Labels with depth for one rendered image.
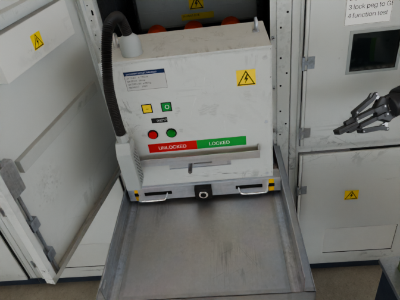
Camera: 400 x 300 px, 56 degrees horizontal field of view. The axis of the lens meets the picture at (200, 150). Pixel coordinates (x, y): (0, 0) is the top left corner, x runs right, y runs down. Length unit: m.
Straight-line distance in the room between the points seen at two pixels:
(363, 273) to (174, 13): 1.65
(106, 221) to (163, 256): 0.74
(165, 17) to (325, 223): 1.27
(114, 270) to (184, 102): 0.56
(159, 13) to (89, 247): 1.24
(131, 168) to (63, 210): 0.28
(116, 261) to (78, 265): 1.00
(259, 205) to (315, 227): 0.66
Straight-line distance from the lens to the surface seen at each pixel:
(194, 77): 1.12
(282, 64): 1.43
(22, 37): 1.12
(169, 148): 1.25
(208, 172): 1.31
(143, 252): 1.27
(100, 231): 2.00
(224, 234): 1.26
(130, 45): 1.13
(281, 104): 1.51
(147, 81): 1.13
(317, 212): 1.89
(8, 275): 2.48
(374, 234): 2.10
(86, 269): 2.27
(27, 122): 1.16
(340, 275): 2.24
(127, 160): 1.16
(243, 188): 1.35
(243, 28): 1.24
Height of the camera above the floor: 1.80
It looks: 36 degrees down
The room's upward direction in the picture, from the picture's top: 8 degrees counter-clockwise
